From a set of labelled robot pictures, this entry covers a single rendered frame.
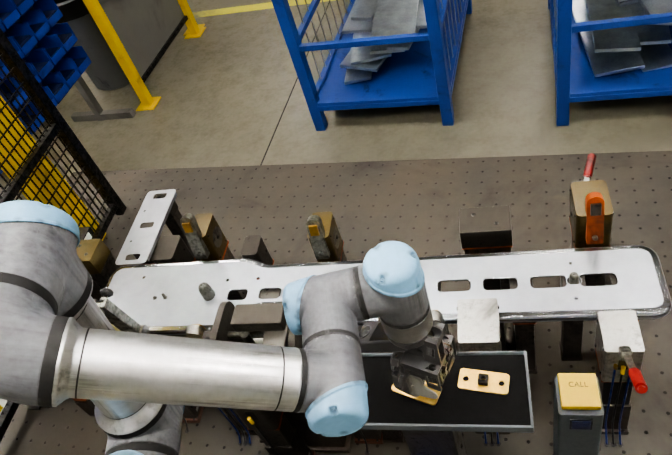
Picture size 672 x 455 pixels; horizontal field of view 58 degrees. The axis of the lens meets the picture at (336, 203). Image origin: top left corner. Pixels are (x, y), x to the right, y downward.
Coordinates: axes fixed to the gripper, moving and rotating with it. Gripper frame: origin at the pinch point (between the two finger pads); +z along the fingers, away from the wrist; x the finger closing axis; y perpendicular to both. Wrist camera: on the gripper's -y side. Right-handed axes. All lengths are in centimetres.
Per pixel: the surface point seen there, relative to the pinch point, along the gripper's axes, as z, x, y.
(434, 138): 118, 185, -86
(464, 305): 7.2, 22.2, 0.1
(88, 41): 77, 188, -337
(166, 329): 18, -1, -69
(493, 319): 7.2, 20.9, 6.4
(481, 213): 15, 53, -8
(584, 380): 2.2, 11.4, 25.1
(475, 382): 2.0, 4.7, 8.9
